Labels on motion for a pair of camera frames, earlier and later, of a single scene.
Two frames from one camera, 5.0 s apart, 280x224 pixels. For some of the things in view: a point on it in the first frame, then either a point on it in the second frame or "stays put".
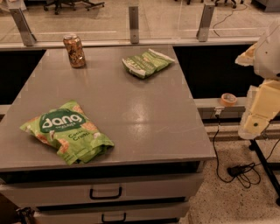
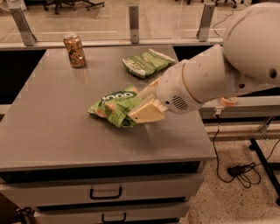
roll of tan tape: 228,100 stays put
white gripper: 270,55 to 175,87
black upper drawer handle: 105,198 stays put
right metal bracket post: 205,24 stays put
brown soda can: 75,50 stays put
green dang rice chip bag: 69,129 to 116,107
